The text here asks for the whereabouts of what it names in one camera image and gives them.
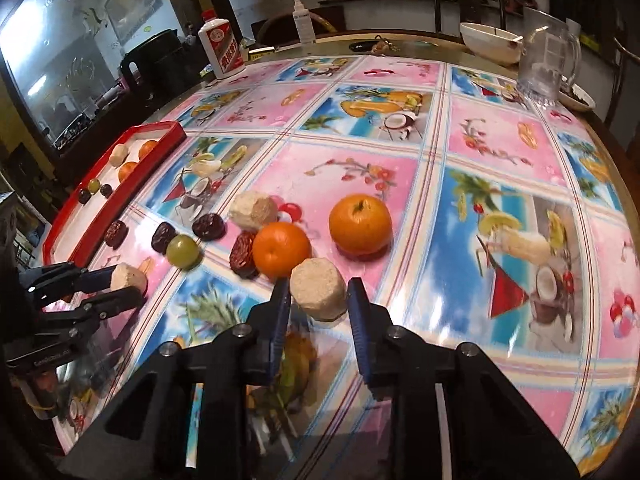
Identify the white red liquor bottle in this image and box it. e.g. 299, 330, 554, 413
198, 9, 245, 79

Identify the beige cylinder cake piece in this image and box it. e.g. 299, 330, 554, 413
290, 258, 347, 322

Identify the black ashtray on table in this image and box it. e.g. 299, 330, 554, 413
348, 40, 378, 54

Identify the green grape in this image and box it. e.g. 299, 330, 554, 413
165, 234, 201, 270
87, 179, 101, 194

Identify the beige cake piece back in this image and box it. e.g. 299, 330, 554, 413
229, 191, 279, 232

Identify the white ceramic bowl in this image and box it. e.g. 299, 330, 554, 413
460, 23, 522, 66

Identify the dark plum in tray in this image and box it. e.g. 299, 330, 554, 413
77, 188, 92, 205

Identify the small white dish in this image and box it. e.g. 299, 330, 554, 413
559, 76, 596, 113

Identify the dark red jujube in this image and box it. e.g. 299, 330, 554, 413
229, 231, 258, 280

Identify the orange mandarin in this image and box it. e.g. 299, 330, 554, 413
253, 222, 312, 282
138, 140, 157, 160
118, 162, 138, 182
329, 194, 393, 257

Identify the green grape in tray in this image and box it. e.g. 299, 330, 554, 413
87, 179, 101, 194

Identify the colourful fruit print tablecloth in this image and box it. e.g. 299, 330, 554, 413
54, 56, 639, 479

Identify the beige cake piece in tray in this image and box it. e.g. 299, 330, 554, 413
108, 143, 129, 168

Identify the clear glass pitcher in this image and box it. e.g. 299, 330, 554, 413
516, 8, 582, 107

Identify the white spray bottle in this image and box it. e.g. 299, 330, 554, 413
292, 0, 316, 44

